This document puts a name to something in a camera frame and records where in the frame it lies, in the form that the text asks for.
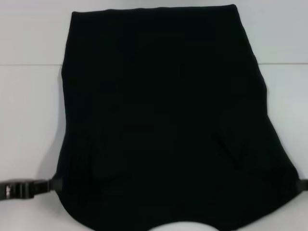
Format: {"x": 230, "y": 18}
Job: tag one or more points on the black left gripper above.
{"x": 16, "y": 190}

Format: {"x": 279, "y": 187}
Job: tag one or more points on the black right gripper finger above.
{"x": 303, "y": 185}

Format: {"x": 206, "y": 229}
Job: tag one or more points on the black shirt with FREE print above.
{"x": 163, "y": 108}

